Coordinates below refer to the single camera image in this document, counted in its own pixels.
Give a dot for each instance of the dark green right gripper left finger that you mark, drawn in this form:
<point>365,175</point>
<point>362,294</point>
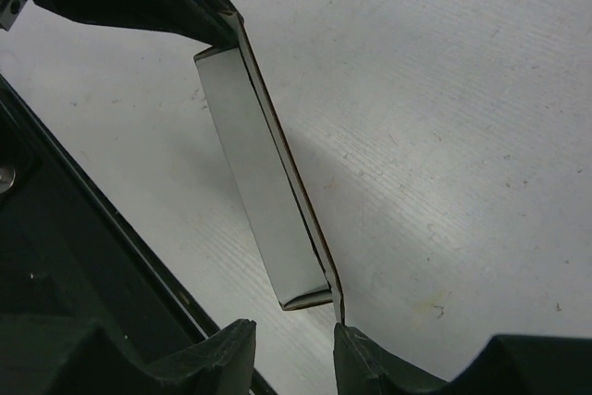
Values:
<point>63,355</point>

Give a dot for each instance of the white paper box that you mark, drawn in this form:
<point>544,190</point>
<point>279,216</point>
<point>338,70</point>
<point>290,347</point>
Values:
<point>285,227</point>

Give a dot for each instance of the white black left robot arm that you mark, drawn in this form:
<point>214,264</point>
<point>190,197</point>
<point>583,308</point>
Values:
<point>68,257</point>

